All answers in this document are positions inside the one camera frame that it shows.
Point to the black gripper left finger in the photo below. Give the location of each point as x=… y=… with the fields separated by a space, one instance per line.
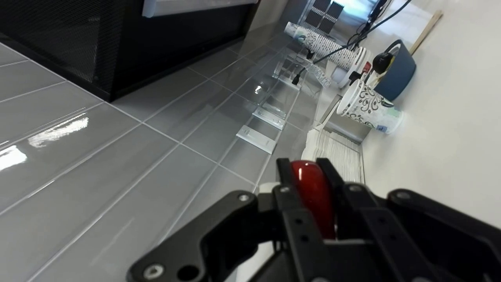
x=295 y=225

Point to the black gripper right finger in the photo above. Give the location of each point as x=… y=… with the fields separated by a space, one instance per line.
x=376 y=229

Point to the white dish tray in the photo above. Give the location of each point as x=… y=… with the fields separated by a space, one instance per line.
x=271 y=104

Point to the blue bowl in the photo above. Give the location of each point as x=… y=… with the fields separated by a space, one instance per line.
x=400 y=71

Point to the white dotted roll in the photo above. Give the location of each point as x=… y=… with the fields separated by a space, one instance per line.
x=323 y=45

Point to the black wall cabinet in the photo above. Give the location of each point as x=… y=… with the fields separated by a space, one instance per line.
x=130 y=37

